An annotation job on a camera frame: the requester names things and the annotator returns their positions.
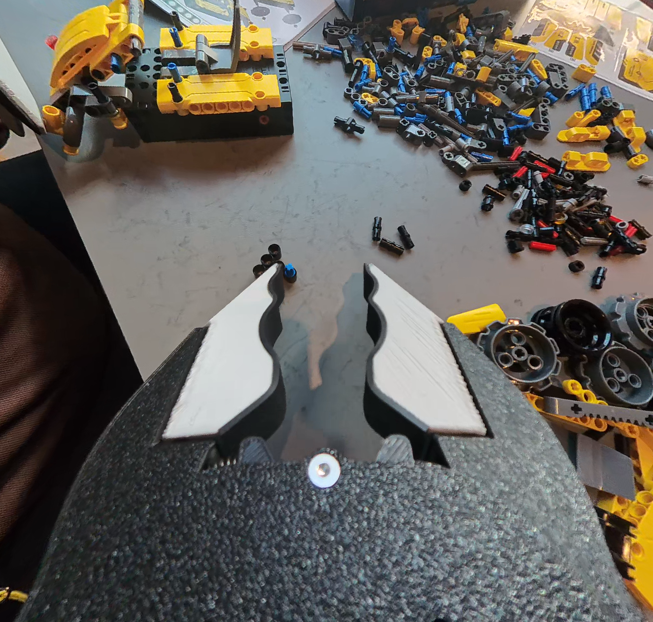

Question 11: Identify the pile of small building parts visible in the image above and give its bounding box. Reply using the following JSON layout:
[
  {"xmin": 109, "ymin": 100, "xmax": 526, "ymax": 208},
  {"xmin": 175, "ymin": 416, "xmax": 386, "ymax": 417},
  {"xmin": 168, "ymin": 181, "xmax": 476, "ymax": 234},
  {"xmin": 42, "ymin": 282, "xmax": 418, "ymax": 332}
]
[{"xmin": 291, "ymin": 10, "xmax": 653, "ymax": 291}]

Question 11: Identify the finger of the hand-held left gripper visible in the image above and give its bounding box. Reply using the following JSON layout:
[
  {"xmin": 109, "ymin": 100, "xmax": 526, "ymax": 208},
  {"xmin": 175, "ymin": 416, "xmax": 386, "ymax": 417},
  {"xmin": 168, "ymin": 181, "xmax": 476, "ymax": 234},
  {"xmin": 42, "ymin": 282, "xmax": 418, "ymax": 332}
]
[{"xmin": 0, "ymin": 66, "xmax": 47, "ymax": 138}]

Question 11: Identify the black wheel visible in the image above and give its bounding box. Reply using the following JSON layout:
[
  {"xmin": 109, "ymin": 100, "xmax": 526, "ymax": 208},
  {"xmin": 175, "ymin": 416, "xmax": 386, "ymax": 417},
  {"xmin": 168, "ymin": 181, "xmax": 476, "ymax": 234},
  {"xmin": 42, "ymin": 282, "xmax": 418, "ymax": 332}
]
[{"xmin": 551, "ymin": 299, "xmax": 613, "ymax": 355}]

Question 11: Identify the yellow curved panel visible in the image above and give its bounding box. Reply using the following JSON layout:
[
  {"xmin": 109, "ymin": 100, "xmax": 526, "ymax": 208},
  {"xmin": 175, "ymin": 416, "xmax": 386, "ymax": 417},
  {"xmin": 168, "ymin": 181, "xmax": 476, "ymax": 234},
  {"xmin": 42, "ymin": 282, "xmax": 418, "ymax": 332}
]
[{"xmin": 447, "ymin": 304, "xmax": 508, "ymax": 337}]

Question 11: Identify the black multi-hole connector piece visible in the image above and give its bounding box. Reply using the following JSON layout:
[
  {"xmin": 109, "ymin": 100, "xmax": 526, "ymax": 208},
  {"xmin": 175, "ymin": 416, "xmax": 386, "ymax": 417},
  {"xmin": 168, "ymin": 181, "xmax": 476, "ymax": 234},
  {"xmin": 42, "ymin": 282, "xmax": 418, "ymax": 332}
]
[{"xmin": 252, "ymin": 243, "xmax": 288, "ymax": 279}]

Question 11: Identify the yellow toy vehicle model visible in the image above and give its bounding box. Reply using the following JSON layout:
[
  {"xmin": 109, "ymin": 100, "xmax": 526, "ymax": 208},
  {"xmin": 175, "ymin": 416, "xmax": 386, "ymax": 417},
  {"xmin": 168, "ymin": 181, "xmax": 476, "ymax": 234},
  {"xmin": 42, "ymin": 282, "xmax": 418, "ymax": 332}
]
[{"xmin": 41, "ymin": 0, "xmax": 295, "ymax": 159}]

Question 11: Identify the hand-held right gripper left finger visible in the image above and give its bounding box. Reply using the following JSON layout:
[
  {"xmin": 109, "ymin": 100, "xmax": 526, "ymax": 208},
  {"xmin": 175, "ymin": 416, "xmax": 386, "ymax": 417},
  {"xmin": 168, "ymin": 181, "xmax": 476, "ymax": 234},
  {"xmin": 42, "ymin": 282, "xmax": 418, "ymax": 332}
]
[{"xmin": 164, "ymin": 265, "xmax": 287, "ymax": 444}]

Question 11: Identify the sticker sheet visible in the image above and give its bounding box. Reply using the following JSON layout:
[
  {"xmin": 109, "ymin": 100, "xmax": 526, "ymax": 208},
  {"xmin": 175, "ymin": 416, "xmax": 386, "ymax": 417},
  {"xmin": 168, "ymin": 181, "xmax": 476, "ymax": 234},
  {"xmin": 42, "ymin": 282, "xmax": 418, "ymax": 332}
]
[{"xmin": 519, "ymin": 0, "xmax": 653, "ymax": 94}]

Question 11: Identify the grey desk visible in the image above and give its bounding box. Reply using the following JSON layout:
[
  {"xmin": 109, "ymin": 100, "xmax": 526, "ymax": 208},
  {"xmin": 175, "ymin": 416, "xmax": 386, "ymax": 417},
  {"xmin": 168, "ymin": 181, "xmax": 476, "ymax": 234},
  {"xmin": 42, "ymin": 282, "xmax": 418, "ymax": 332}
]
[{"xmin": 0, "ymin": 0, "xmax": 653, "ymax": 398}]

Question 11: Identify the pile of yellow beams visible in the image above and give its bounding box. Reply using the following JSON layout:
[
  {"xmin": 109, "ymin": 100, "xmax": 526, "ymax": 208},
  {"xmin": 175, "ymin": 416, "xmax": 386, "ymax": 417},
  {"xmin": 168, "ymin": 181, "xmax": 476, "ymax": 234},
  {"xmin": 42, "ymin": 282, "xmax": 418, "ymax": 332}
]
[{"xmin": 526, "ymin": 377, "xmax": 653, "ymax": 612}]

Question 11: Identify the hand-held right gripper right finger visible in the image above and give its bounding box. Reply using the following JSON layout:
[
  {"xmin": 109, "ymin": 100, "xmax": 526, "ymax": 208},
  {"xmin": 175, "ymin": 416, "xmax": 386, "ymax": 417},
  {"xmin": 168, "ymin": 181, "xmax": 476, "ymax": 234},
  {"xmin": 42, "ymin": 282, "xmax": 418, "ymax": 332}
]
[{"xmin": 365, "ymin": 265, "xmax": 490, "ymax": 441}]

